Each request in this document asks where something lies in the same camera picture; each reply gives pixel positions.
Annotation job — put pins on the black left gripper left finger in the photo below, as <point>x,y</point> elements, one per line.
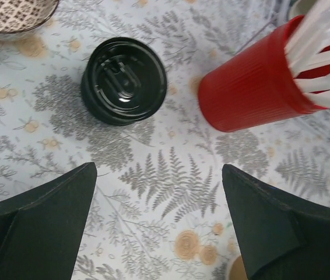
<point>41,229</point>

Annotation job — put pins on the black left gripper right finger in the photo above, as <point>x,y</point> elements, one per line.
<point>280,235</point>

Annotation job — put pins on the brown paper coffee cup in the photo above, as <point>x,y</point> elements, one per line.
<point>237,270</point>

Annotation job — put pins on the red ribbed straw holder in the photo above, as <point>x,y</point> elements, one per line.
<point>255,87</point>

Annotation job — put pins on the stack of black lids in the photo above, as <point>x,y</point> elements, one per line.
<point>124,82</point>

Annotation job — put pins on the patterned small bowl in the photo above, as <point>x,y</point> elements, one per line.
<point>20,18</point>

